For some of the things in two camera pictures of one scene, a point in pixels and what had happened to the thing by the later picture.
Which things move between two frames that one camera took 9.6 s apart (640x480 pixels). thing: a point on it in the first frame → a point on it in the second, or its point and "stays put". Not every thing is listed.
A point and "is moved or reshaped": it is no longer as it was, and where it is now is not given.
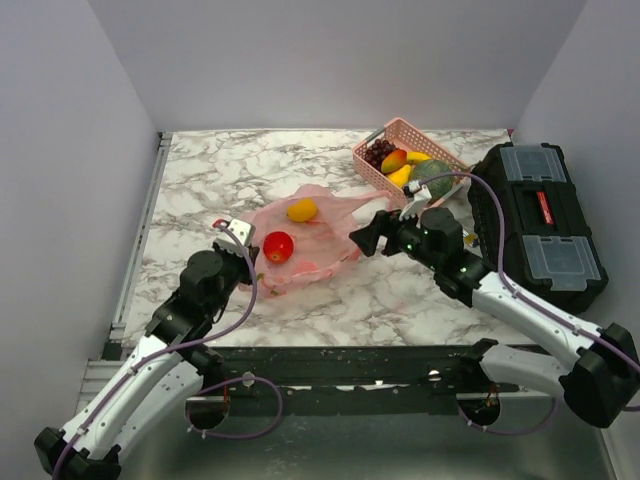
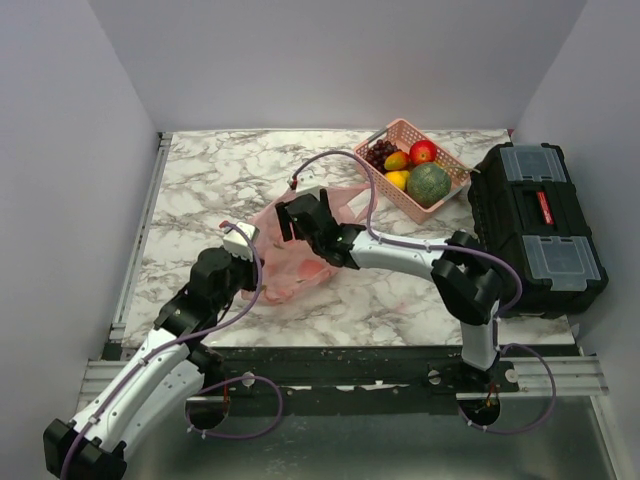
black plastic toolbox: (549, 245) stays put
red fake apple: (278, 246) → (422, 152)
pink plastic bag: (320, 245) is moved or reshaped
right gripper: (367, 238) → (284, 221)
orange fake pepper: (393, 161) stays put
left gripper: (242, 260) stays put
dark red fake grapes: (377, 152) stays put
